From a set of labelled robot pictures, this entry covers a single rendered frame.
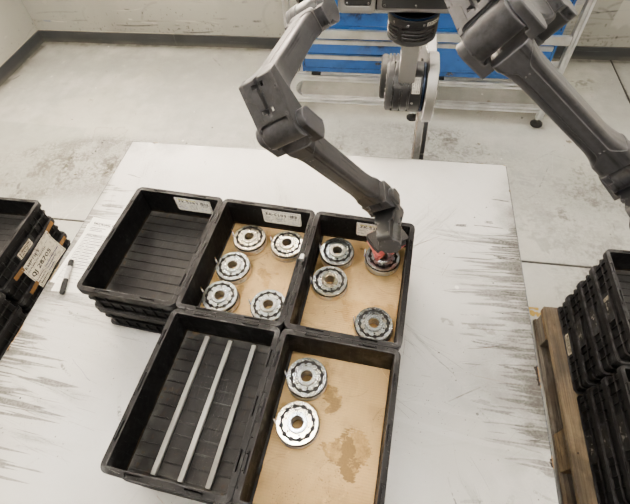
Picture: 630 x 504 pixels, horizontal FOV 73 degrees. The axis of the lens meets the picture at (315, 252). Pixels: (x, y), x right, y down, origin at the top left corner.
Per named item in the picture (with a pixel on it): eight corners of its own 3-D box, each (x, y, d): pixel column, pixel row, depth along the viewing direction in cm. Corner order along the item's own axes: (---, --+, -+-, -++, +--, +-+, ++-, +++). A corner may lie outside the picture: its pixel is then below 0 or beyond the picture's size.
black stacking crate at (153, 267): (152, 210, 150) (139, 187, 141) (231, 222, 145) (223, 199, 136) (94, 308, 128) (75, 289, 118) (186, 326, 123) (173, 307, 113)
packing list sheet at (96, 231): (88, 217, 164) (88, 216, 164) (145, 222, 162) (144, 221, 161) (45, 290, 146) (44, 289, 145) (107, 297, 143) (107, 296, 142)
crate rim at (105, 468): (176, 311, 115) (173, 307, 113) (283, 331, 110) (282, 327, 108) (101, 473, 92) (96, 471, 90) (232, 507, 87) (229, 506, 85)
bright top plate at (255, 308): (256, 288, 124) (255, 286, 123) (289, 293, 122) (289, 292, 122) (246, 318, 118) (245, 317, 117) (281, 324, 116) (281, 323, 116)
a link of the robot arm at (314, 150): (302, 97, 74) (255, 120, 80) (303, 124, 72) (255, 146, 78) (401, 187, 108) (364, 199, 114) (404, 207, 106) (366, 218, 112)
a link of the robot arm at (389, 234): (393, 184, 105) (362, 194, 110) (391, 219, 99) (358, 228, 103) (412, 214, 113) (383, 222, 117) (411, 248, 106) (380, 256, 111)
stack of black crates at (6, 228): (37, 253, 227) (-21, 194, 190) (89, 259, 223) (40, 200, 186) (-7, 321, 204) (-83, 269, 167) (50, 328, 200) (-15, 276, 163)
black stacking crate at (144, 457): (186, 327, 122) (174, 308, 113) (286, 347, 117) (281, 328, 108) (121, 479, 100) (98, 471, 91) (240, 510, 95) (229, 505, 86)
